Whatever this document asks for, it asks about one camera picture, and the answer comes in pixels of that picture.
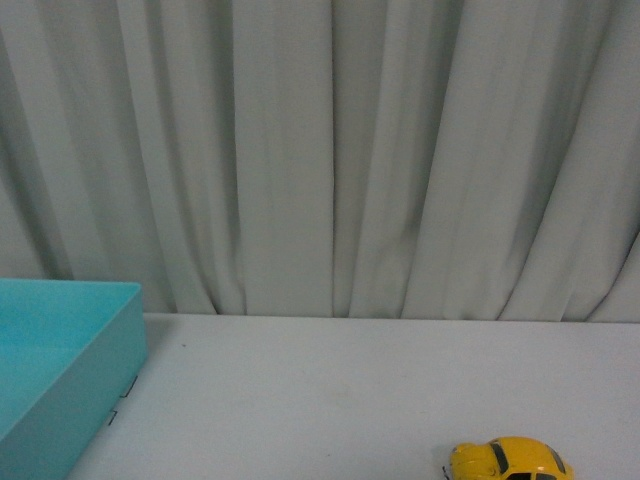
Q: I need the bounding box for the turquoise plastic storage bin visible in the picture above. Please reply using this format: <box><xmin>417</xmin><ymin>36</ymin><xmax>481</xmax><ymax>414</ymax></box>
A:
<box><xmin>1</xmin><ymin>278</ymin><xmax>147</xmax><ymax>479</ymax></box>

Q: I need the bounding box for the yellow beetle toy car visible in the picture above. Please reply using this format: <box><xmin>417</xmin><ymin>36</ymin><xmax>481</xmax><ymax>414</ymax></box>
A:
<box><xmin>449</xmin><ymin>436</ymin><xmax>575</xmax><ymax>480</ymax></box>

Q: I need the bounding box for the white pleated curtain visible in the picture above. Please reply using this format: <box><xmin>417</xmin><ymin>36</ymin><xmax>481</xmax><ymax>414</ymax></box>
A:
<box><xmin>1</xmin><ymin>1</ymin><xmax>639</xmax><ymax>322</ymax></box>

